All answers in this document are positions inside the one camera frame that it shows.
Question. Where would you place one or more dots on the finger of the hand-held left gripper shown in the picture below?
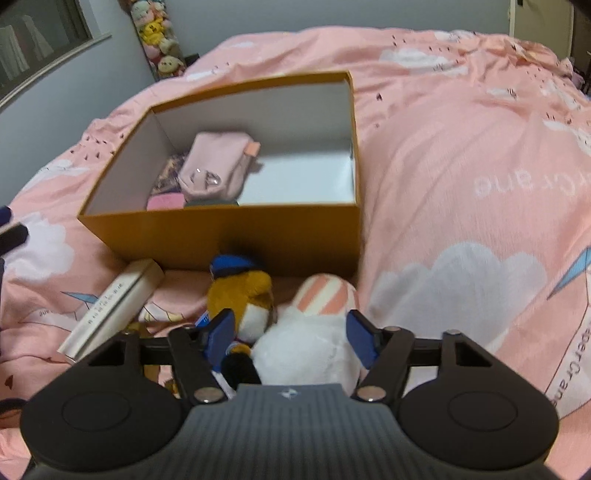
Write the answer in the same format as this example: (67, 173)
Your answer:
(14, 238)

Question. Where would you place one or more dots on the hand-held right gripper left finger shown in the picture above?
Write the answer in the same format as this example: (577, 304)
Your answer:
(219, 339)

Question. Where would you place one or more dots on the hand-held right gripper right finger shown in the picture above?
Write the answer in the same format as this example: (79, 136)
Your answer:
(362, 341)

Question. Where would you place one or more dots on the brown teddy bear plush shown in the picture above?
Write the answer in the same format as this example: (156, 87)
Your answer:
(249, 290)

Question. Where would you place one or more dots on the white plush with striped hat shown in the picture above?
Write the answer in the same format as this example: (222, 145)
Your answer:
(300, 346)

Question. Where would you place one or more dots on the orange cardboard box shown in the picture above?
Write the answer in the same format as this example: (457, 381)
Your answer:
(231, 244)

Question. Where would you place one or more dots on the white glasses case box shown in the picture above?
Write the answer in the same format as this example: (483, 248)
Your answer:
(115, 304)

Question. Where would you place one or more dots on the pink snap card wallet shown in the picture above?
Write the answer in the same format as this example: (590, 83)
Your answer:
(164, 203)

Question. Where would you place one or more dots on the purple patterned card pack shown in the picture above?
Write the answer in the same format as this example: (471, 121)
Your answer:
(168, 177)

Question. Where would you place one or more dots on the pink fabric pouch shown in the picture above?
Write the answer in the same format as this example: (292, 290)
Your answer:
(212, 161)

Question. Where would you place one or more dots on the pink cloud print blanket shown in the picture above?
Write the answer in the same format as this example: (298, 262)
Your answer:
(461, 184)

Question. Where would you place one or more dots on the window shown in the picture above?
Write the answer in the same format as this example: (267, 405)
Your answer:
(37, 46)

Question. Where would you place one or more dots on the hanging column of plush toys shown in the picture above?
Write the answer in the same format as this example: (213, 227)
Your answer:
(159, 41)

